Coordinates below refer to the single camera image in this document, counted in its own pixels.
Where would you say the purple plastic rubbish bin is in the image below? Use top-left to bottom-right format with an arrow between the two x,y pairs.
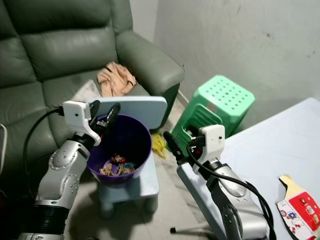
85,114 -> 153,187

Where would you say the colourful wrapper trash pile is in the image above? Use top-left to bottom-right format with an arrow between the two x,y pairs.
99,153 -> 137,177

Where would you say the yellow peel scrap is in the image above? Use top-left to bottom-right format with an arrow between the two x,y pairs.
150,132 -> 169,159

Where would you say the white grey cloth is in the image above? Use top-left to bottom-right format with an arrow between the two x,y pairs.
72,80 -> 104,104

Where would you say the peach crumpled cloth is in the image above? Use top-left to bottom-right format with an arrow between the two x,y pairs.
97,61 -> 137,98

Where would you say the green plastic stool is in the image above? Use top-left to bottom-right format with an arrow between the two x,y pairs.
171,74 -> 256,152

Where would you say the light blue plastic chair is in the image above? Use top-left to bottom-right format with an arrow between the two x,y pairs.
80,95 -> 169,220

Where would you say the green leather sofa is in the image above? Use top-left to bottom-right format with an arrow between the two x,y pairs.
0,0 -> 186,201

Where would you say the metal table leg foot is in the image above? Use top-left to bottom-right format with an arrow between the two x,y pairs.
169,226 -> 212,236

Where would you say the red white printed carton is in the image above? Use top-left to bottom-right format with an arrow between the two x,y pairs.
275,174 -> 320,237

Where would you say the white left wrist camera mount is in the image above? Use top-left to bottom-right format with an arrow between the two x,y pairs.
62,100 -> 99,146

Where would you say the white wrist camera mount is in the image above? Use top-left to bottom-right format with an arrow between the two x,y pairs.
62,100 -> 99,146
197,124 -> 226,162

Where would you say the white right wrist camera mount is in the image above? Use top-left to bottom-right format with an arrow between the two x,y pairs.
197,124 -> 226,162

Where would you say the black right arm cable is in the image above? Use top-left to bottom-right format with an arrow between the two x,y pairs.
186,142 -> 277,240

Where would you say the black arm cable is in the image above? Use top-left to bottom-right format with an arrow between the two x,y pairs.
22,107 -> 66,206
186,142 -> 277,240

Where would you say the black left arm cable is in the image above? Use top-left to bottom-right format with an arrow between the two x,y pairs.
22,107 -> 66,206

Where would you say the white power cable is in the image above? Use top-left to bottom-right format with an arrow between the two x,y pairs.
0,124 -> 9,168

